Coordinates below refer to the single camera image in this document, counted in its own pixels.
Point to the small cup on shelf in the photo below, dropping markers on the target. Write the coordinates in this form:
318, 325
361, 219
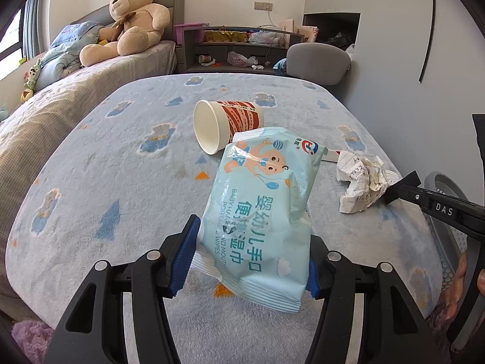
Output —
205, 59

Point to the white plastic bag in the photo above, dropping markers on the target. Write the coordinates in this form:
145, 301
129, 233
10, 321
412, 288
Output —
267, 38

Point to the white card with red mark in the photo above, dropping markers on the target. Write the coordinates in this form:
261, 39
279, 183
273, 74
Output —
329, 156

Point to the pink plastic bag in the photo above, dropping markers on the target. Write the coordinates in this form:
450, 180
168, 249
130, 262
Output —
240, 60

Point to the dark clothes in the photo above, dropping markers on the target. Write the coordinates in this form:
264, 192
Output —
337, 40

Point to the wall socket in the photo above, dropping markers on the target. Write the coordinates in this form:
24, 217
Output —
262, 5

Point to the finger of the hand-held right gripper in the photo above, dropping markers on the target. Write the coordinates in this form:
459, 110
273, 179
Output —
478, 136
405, 189

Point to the light blue wet wipes packet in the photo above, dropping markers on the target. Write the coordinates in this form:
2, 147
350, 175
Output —
261, 204

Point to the grey shelf unit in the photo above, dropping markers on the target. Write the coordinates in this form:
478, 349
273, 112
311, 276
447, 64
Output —
235, 48

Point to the grey plastic basket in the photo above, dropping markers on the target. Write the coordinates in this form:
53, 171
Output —
445, 242

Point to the beige teddy bear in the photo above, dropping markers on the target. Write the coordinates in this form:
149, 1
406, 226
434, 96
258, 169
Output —
132, 19

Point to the small green plush toy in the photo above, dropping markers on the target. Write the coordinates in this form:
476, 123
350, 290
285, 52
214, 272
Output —
32, 76

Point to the small yellow plush toy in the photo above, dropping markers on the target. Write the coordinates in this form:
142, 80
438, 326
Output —
25, 94

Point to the blue folded quilt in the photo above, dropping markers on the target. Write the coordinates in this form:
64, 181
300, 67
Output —
64, 53

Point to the gold foil packets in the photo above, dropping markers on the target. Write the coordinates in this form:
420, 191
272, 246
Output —
227, 36

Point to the white paper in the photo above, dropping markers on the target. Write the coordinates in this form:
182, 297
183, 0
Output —
360, 182

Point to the window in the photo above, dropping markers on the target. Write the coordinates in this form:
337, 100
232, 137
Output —
11, 41

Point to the grey curtain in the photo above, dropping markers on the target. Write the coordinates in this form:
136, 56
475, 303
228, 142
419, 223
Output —
32, 22

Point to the person's right hand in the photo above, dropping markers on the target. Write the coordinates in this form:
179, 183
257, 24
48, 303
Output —
459, 284

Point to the pink storage box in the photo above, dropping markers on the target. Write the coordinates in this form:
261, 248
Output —
189, 32

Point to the bed with beige cover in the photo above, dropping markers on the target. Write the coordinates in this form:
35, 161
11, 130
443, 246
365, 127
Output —
45, 106

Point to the grey bed headboard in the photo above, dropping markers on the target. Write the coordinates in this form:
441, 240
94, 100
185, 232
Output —
174, 3

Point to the red striped paper cup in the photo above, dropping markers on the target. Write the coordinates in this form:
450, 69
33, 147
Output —
227, 125

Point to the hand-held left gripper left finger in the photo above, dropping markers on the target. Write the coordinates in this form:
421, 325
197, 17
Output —
185, 258

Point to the blue printed blanket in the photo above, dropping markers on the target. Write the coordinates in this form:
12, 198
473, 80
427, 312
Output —
94, 178

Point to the grey chair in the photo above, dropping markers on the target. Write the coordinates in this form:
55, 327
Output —
318, 62

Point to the purple fluffy cloth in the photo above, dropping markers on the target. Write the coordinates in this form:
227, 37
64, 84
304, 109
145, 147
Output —
30, 341

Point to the pink book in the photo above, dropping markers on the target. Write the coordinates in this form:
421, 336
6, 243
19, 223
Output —
309, 32

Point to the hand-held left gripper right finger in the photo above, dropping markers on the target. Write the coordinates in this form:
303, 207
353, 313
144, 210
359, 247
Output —
313, 278

